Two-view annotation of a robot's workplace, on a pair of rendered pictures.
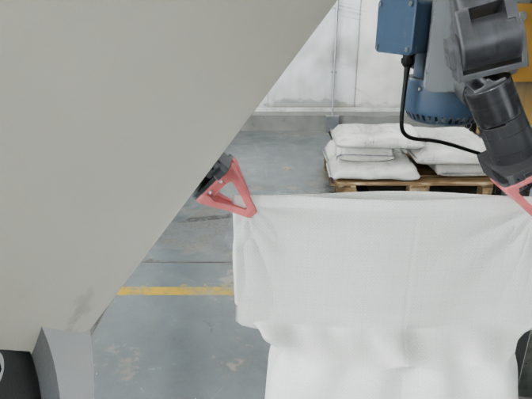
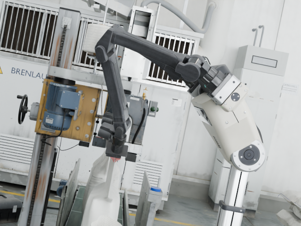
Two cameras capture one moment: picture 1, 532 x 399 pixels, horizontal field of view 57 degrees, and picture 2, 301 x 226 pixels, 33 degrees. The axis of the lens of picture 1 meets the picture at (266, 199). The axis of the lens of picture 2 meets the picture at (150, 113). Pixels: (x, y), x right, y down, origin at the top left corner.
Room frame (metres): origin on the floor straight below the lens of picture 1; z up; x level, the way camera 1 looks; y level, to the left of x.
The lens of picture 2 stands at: (0.69, 2.47, 1.41)
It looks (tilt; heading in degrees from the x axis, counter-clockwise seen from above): 3 degrees down; 265
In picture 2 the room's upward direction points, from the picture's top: 11 degrees clockwise
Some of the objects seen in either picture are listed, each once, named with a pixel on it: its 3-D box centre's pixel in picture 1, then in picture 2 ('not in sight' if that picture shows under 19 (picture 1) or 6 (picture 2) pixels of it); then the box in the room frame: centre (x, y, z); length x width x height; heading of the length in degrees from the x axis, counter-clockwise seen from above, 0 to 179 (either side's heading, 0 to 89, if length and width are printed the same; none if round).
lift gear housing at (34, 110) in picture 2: not in sight; (35, 111); (1.12, -0.57, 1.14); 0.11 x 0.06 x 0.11; 90
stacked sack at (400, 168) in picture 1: (371, 166); not in sight; (3.54, -0.80, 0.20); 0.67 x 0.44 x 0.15; 90
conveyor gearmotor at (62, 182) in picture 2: not in sight; (66, 188); (0.94, -2.16, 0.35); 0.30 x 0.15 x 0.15; 90
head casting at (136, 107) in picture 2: not in sight; (125, 114); (0.59, -0.62, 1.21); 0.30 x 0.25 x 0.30; 90
